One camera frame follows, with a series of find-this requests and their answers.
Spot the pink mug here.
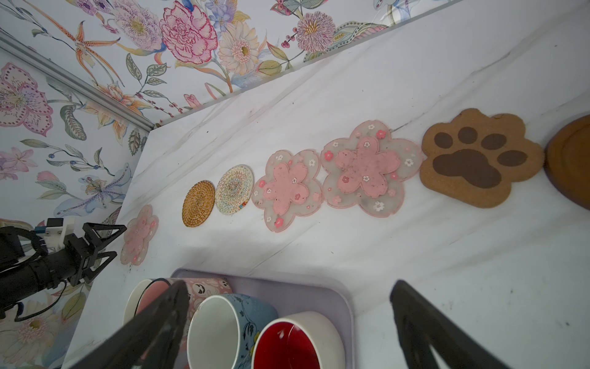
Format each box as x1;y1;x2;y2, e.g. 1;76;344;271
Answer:
133;276;234;342

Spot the colourful patterned round coaster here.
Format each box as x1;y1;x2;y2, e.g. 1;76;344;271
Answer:
215;165;254;215

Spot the red inside white mug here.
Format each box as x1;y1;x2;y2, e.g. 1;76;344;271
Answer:
251;311;346;369

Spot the lilac tray mat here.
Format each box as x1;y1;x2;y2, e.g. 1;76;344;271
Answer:
171;267;356;368

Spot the cream mug purple handle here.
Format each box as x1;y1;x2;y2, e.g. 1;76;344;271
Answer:
122;279;152;324

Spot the white mug blue handle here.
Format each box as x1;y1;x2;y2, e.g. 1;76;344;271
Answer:
187;294;278;369

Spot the woven tan round coaster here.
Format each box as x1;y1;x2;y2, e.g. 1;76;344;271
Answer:
181;181;215;228

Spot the aluminium corner post left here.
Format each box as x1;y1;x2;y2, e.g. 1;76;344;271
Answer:
1;29;155;132

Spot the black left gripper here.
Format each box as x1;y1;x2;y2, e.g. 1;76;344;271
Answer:
1;223;127;314

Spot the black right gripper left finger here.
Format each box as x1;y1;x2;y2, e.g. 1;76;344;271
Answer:
73;281;189;369

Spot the brown wooden round coaster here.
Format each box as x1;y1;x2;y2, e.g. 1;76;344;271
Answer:
544;115;589;210

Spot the cork paw coaster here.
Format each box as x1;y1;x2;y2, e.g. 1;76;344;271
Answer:
419;109;545;208

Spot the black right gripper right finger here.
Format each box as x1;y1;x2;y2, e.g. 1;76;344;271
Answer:
390;280;507;368

